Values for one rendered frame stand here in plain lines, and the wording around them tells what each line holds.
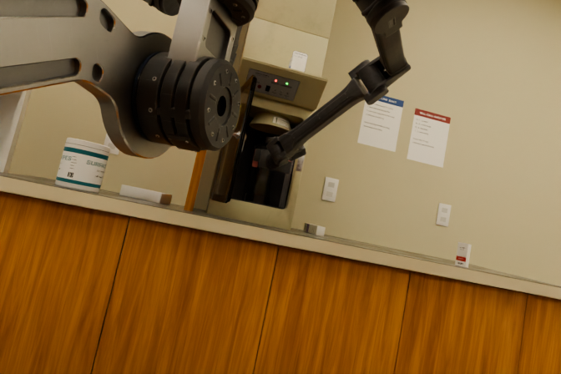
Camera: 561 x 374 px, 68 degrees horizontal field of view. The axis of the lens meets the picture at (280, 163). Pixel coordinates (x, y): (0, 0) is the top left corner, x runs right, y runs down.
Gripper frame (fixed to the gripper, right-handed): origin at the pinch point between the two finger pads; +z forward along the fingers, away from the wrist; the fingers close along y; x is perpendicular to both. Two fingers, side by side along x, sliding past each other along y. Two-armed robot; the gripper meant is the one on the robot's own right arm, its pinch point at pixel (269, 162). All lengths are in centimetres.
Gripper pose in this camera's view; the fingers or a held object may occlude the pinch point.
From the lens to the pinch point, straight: 161.1
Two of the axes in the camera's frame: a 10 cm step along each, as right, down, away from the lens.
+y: -9.6, -2.1, -1.6
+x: -2.0, 9.7, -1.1
